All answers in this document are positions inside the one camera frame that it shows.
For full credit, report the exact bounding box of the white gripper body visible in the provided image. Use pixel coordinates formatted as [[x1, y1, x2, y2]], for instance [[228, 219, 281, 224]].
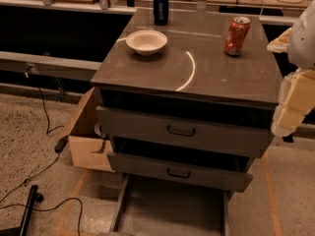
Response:
[[288, 8, 315, 69]]

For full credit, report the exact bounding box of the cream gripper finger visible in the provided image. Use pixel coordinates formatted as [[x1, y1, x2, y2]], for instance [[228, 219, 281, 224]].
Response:
[[267, 28, 291, 53], [271, 69, 315, 137]]

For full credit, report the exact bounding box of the orange soda can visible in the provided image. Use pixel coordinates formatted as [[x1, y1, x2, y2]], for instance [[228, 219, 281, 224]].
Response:
[[224, 16, 250, 56]]

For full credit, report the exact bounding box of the grey top drawer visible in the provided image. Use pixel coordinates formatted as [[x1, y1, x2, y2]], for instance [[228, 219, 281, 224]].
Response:
[[96, 106, 272, 157]]

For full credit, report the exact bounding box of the grey drawer cabinet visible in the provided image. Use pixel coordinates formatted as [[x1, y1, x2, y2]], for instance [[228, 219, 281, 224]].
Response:
[[91, 7, 284, 194]]

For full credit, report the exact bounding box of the blue pepsi can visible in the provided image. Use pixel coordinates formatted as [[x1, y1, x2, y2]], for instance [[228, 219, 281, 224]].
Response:
[[154, 0, 168, 26]]

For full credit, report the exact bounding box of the grey middle drawer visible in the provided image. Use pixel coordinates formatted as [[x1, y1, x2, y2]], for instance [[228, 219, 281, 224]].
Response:
[[107, 152, 253, 193]]

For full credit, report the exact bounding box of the grey open bottom drawer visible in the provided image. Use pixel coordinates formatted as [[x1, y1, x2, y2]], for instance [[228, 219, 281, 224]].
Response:
[[109, 174, 230, 236]]

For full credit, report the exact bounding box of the white bowl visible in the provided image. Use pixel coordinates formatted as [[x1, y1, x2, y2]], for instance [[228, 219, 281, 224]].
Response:
[[126, 29, 167, 56]]

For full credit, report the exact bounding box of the cardboard box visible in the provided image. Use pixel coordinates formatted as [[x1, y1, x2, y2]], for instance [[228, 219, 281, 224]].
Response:
[[60, 88, 112, 172]]

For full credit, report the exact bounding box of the black stand base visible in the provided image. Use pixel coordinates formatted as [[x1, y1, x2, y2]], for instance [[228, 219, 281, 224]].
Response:
[[0, 185, 43, 236]]

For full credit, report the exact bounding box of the grey metal rail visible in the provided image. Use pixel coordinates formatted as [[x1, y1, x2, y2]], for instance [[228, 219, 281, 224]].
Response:
[[0, 51, 101, 82]]

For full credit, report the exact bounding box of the black power adapter cable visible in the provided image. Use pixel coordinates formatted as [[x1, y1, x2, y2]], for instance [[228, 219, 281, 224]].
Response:
[[0, 66, 69, 204]]

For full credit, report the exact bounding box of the black floor cable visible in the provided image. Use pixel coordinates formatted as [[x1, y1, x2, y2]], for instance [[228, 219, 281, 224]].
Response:
[[0, 197, 84, 236]]

